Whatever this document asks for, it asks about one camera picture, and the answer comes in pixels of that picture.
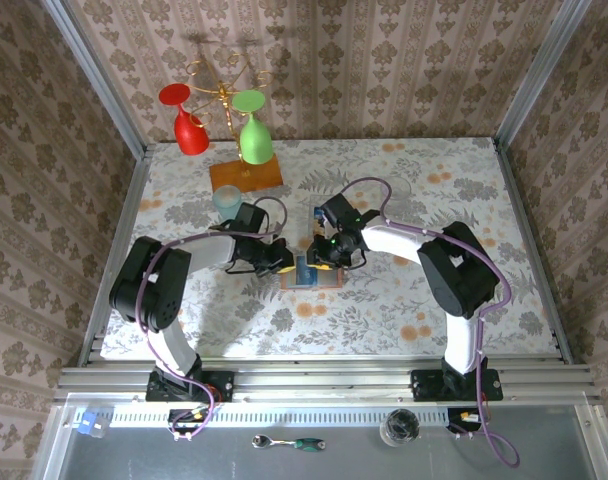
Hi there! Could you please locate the floral patterned tablecloth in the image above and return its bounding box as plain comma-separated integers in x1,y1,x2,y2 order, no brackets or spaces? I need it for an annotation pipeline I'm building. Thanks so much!
99,137,559,359

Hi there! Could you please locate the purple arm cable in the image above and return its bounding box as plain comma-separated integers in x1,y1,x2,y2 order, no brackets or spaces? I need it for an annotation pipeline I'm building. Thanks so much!
341,178,521,470
135,196,289,441

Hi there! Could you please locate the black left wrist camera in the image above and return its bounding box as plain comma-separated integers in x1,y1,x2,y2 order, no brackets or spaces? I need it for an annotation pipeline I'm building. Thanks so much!
233,202,270,236

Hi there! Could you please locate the white slotted cable duct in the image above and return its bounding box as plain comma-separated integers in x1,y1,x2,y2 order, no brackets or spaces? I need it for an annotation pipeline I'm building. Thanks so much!
73,405,480,429

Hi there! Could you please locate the aluminium frame cross rail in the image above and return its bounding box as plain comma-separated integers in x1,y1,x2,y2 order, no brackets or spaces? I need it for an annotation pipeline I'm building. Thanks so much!
53,355,604,404

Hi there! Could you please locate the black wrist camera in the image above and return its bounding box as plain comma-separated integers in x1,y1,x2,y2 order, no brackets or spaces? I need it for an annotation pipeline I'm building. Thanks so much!
317,193,361,227
233,202,270,236

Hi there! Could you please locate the aluminium frame post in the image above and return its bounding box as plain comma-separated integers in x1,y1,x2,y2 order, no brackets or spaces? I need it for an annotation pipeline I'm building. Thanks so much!
492,0,594,147
40,0,151,160

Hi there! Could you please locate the green wine glass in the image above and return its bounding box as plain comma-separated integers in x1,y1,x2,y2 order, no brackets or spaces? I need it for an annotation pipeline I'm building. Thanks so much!
231,89,275,166

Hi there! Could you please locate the gold wire rack wooden base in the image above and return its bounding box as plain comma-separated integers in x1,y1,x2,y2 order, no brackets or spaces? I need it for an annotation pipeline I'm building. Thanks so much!
185,52,284,194

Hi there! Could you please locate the blue white plastic connector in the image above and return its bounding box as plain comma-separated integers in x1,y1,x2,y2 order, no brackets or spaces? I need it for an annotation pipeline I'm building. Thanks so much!
75,409,110,440

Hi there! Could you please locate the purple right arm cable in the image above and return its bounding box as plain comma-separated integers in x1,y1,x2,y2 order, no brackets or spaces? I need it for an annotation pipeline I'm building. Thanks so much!
341,178,521,470

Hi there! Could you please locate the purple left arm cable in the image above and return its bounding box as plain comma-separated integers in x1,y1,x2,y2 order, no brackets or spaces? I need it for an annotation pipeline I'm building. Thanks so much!
135,196,289,441

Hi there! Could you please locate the clear glass tumbler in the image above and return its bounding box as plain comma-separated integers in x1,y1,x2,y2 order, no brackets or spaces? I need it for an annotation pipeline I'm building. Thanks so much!
380,175,413,209

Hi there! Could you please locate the red wine glass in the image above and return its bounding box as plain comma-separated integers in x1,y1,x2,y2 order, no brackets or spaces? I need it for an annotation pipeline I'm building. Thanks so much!
158,83,211,157

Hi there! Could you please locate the grey metal bench plate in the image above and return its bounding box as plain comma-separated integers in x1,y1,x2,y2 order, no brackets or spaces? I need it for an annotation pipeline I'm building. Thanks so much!
31,392,608,480

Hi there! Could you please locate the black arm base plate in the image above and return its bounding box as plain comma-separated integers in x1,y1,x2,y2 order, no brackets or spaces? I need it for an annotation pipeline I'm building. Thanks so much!
146,368,235,404
410,367,504,403

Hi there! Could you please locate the black power connector block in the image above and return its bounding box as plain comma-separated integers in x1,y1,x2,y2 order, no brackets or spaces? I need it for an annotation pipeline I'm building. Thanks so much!
167,408,209,435
446,408,485,435

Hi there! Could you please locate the ratchet wrench green handle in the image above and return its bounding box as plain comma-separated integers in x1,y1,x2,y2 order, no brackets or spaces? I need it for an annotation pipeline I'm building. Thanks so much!
251,434,327,451

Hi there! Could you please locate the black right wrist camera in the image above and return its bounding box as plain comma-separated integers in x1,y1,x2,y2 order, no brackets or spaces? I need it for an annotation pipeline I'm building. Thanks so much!
317,193,361,227

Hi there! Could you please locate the blue credit card white print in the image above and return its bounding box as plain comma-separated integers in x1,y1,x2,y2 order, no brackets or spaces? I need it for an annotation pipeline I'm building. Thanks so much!
295,254,318,285

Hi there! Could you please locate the clear glass jar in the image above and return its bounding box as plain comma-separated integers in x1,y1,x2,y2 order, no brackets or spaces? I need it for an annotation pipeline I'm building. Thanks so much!
379,408,421,448

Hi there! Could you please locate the aluminium frame side rail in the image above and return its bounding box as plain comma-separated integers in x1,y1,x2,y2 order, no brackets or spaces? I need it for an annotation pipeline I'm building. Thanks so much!
77,143,151,367
492,138,576,365

